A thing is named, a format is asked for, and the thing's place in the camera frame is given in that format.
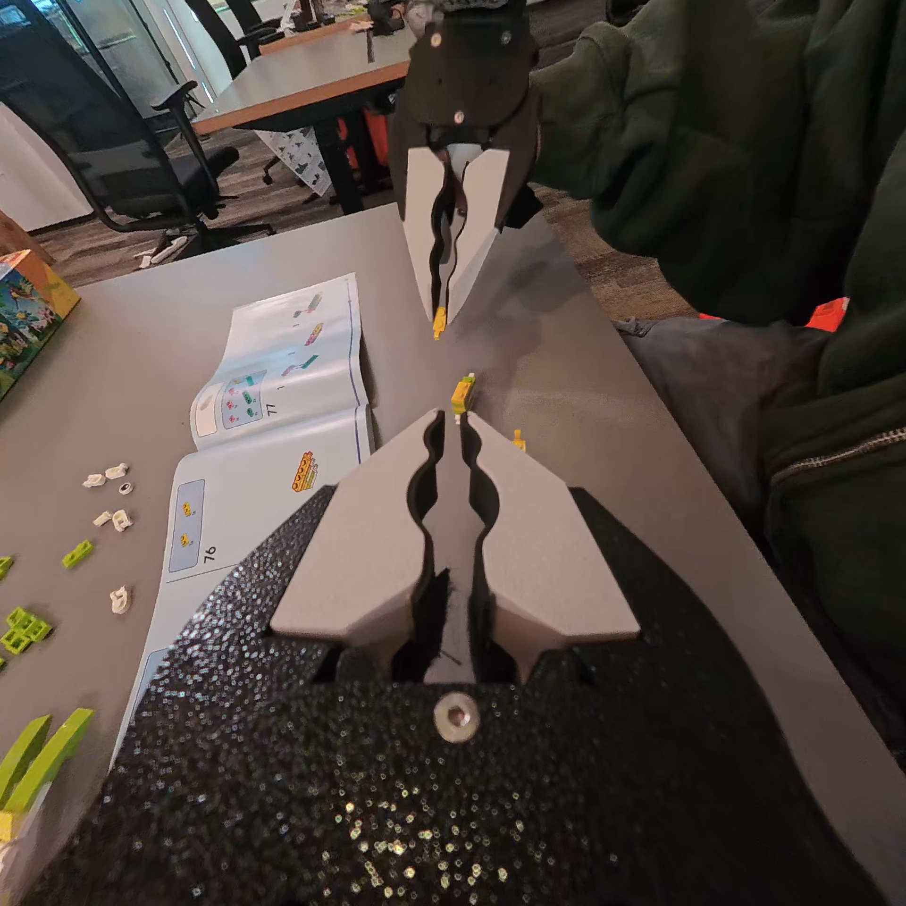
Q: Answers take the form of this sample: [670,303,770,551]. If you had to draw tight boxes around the white paper scrap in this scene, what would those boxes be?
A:
[134,235,189,270]

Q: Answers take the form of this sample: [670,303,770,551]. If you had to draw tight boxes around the group of white lego pieces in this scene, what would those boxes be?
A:
[81,462,135,615]

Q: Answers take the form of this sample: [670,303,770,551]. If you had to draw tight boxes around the lime green long bricks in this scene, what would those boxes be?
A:
[0,706,97,847]

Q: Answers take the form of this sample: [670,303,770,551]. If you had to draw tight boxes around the printed white plastic bag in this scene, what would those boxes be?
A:
[253,126,335,201]

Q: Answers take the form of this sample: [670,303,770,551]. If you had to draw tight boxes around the orange object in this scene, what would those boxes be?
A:
[337,106,392,175]
[697,296,852,334]

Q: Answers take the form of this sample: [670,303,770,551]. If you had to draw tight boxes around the brown cardboard box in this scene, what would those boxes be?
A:
[0,209,55,267]

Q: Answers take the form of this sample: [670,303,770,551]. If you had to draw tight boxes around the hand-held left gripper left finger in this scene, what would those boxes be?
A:
[269,408,454,673]

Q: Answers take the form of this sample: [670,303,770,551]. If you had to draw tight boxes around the black mesh office chair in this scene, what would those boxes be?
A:
[0,71,277,242]

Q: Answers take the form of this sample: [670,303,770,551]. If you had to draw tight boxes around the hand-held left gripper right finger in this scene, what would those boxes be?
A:
[460,411,642,684]

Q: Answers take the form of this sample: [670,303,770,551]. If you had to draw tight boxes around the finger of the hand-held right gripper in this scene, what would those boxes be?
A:
[441,149,512,314]
[401,146,448,321]

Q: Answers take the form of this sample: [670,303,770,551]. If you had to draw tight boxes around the person's blue jeans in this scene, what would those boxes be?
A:
[612,315,847,542]

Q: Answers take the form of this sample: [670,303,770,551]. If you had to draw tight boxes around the grey desk with wooden edge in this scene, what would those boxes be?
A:
[190,20,413,215]

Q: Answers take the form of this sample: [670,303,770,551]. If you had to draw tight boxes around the colourful lego box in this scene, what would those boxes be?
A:
[0,249,82,404]

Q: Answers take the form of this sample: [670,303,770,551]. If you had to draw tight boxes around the person's dark green hoodie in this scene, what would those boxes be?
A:
[761,0,906,716]

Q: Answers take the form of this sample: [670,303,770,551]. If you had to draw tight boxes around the lego instruction booklet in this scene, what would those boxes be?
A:
[109,272,376,769]

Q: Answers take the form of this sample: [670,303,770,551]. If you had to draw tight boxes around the cluster of lime lego pieces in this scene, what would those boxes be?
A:
[0,606,55,656]

